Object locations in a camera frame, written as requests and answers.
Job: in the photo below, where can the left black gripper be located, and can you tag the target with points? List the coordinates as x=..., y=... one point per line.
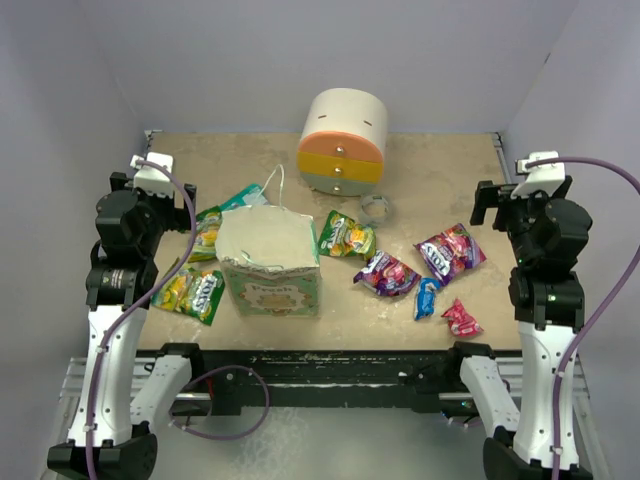
x=177, y=218

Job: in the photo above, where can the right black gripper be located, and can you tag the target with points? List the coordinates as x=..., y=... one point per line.
x=492, y=195

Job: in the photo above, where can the purple Foxs candy bag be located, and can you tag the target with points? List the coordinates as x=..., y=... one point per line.
x=450, y=253

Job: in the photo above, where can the green Fresh paper bag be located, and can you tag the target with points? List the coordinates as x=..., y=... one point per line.
x=269, y=258

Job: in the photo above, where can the green Foxs candy bag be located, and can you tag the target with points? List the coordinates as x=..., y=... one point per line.
x=342, y=236

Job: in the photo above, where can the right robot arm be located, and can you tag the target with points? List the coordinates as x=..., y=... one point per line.
x=532, y=438

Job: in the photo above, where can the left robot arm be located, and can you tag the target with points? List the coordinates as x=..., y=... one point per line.
x=114, y=431

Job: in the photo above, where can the green yellow candy bag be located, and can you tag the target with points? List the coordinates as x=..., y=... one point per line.
x=208, y=225

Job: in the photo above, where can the large green Foxs bag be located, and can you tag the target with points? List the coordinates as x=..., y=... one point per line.
x=192, y=291

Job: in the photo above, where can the purple berry candy bag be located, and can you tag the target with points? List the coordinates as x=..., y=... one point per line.
x=387, y=276

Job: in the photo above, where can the teal snack packet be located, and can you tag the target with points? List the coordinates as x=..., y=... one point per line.
x=250, y=195

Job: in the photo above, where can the clear tape roll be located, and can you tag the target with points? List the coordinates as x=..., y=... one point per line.
x=374, y=211

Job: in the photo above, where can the small blue snack packet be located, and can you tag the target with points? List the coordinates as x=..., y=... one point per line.
x=425, y=298

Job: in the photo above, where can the small red snack packet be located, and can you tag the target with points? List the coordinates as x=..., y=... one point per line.
x=460, y=322

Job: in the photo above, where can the pastel mini drawer cabinet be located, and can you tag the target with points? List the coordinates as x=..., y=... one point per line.
x=343, y=143

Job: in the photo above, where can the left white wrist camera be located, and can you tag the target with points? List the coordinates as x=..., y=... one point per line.
x=150, y=180

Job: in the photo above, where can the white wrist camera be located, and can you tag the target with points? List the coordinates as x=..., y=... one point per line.
x=150, y=180
x=541, y=172

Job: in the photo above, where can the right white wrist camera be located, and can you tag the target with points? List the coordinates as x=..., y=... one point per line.
x=541, y=172

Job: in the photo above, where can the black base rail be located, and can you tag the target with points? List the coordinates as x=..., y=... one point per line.
x=423, y=381

